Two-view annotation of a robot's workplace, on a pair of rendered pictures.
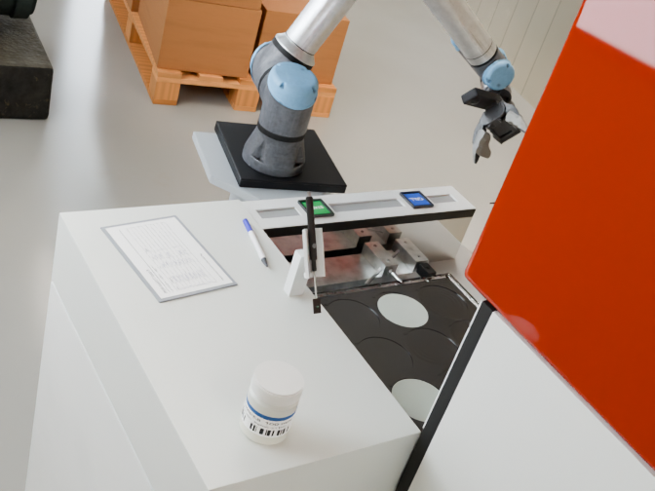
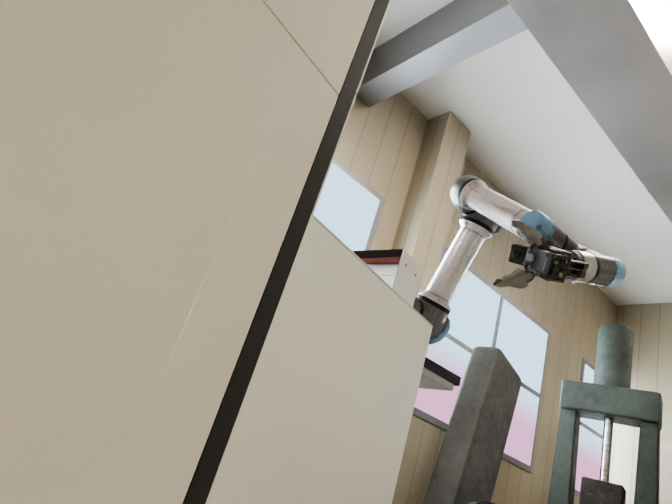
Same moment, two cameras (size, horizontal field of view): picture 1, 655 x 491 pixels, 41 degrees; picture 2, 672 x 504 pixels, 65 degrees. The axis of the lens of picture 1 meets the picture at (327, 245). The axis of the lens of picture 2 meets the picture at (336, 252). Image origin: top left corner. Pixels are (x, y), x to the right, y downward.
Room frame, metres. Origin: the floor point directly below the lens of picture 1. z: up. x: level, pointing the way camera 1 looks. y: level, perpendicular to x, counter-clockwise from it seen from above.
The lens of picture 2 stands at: (1.50, -1.30, 0.44)
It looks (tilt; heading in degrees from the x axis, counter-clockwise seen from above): 24 degrees up; 84
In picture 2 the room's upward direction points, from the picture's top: 18 degrees clockwise
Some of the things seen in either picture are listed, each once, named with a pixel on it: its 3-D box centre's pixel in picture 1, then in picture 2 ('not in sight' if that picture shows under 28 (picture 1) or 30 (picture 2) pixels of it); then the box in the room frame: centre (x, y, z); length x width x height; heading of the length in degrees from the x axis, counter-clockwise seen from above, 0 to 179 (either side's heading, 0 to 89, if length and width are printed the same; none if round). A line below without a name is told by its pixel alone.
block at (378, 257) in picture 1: (379, 258); not in sight; (1.53, -0.11, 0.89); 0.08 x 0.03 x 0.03; 41
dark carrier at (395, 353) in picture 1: (432, 348); not in sight; (1.29, -0.24, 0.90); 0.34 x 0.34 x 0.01; 41
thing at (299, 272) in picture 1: (307, 267); not in sight; (1.21, 0.02, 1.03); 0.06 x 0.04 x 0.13; 41
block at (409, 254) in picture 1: (409, 254); not in sight; (1.58, -0.17, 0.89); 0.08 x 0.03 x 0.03; 41
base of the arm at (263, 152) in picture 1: (277, 142); not in sight; (1.88, 0.19, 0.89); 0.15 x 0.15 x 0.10
